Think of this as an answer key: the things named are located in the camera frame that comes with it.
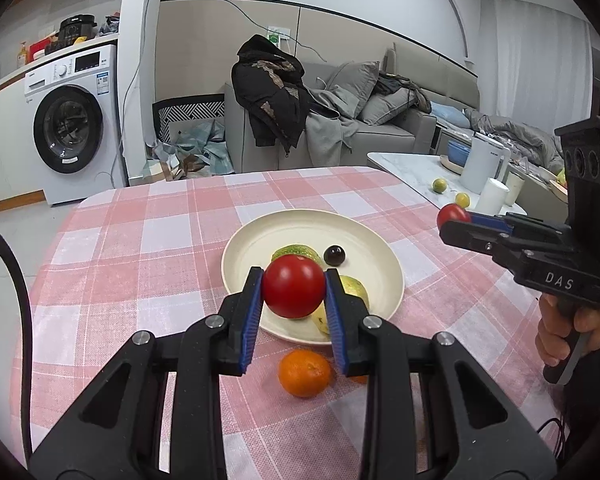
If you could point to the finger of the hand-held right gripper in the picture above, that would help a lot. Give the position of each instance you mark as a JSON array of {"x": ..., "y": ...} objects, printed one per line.
[
  {"x": 485, "y": 221},
  {"x": 472, "y": 237}
]

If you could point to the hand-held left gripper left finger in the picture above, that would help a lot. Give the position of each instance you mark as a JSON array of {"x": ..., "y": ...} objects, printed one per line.
[{"x": 252, "y": 310}]

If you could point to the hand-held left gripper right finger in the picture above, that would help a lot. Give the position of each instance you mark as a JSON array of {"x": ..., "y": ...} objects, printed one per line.
[{"x": 336, "y": 320}]

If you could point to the small red tomato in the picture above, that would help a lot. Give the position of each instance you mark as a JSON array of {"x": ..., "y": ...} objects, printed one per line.
[{"x": 452, "y": 214}]

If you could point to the yellow-green smooth fruit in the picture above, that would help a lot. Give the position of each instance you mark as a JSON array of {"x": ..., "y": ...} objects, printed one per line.
[{"x": 355, "y": 290}]

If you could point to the large red tomato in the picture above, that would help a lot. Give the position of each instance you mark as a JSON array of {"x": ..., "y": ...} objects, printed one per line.
[{"x": 294, "y": 285}]

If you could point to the rough green round fruit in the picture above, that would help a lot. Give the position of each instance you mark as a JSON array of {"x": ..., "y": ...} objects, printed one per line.
[{"x": 295, "y": 250}]

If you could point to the cream round plate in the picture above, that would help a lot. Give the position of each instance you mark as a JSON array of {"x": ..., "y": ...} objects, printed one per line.
[{"x": 280, "y": 232}]

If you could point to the person's right forearm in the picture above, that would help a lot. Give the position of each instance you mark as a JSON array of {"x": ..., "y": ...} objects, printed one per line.
[{"x": 595, "y": 385}]

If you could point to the person's right hand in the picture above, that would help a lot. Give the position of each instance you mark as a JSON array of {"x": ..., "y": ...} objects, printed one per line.
[{"x": 550, "y": 330}]

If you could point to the white cup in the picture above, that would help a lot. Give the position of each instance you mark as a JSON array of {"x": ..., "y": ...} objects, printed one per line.
[{"x": 491, "y": 195}]

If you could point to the yellow lime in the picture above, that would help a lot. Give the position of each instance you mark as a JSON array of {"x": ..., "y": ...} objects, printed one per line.
[{"x": 462, "y": 200}]

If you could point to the fruit bowl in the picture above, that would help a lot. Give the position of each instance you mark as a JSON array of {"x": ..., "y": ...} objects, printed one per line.
[{"x": 559, "y": 185}]

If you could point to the glass cup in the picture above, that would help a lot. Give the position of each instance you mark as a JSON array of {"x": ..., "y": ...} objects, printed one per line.
[{"x": 515, "y": 185}]

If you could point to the green lime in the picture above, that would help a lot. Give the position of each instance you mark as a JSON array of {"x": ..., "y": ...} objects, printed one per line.
[{"x": 440, "y": 186}]

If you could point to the white kettle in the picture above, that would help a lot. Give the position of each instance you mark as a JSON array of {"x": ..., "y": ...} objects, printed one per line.
[{"x": 482, "y": 162}]

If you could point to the orange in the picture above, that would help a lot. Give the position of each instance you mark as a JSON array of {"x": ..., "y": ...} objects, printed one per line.
[
  {"x": 358, "y": 379},
  {"x": 305, "y": 372}
]

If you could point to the blue bowl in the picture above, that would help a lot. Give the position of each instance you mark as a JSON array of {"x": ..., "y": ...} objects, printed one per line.
[{"x": 458, "y": 152}]

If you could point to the grey duvet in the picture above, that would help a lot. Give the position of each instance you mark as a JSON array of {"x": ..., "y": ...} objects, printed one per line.
[{"x": 520, "y": 135}]

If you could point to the white marble coffee table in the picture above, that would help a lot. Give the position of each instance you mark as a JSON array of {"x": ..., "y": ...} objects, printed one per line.
[{"x": 405, "y": 170}]

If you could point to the pink checked tablecloth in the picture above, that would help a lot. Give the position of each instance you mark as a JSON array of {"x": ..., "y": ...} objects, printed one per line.
[{"x": 155, "y": 260}]

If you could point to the light blue pillow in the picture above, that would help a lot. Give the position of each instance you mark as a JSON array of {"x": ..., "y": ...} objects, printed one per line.
[{"x": 447, "y": 114}]

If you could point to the grey sofa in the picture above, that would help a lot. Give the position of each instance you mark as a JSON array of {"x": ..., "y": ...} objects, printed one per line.
[{"x": 400, "y": 135}]

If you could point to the small grey cushion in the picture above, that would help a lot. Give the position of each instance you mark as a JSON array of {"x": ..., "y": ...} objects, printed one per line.
[{"x": 387, "y": 105}]

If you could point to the dark clothes pile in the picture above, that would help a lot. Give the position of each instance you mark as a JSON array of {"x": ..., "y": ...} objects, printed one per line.
[{"x": 402, "y": 87}]

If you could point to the white curtain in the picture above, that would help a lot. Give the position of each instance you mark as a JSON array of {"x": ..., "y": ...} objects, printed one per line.
[{"x": 530, "y": 60}]

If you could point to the crumpled paper bags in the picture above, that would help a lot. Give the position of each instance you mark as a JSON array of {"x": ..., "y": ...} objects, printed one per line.
[{"x": 195, "y": 155}]

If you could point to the grey blanket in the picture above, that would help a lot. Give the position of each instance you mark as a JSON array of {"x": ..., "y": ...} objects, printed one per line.
[{"x": 330, "y": 140}]

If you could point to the large grey cushion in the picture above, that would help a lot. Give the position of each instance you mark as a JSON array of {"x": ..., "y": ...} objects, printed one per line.
[{"x": 352, "y": 87}]

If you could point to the patterned storage box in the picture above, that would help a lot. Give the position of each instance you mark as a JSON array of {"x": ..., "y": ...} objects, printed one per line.
[{"x": 187, "y": 110}]

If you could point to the black jacket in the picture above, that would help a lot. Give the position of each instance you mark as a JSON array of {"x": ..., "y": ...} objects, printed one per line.
[{"x": 270, "y": 90}]

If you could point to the white washing machine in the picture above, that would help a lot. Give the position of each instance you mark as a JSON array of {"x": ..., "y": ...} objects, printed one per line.
[{"x": 75, "y": 125}]

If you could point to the white kitchen cabinet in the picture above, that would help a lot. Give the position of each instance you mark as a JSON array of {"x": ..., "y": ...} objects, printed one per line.
[{"x": 10, "y": 150}]

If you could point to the black pressure cooker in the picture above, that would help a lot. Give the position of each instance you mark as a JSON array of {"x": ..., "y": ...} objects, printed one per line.
[{"x": 78, "y": 30}]

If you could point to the red box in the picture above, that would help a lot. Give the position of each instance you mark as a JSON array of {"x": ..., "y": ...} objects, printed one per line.
[{"x": 44, "y": 47}]

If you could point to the yellow bottle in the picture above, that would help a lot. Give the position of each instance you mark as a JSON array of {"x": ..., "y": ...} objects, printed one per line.
[{"x": 22, "y": 55}]

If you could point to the wall outlet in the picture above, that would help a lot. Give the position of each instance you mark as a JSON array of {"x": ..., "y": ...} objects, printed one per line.
[{"x": 278, "y": 36}]

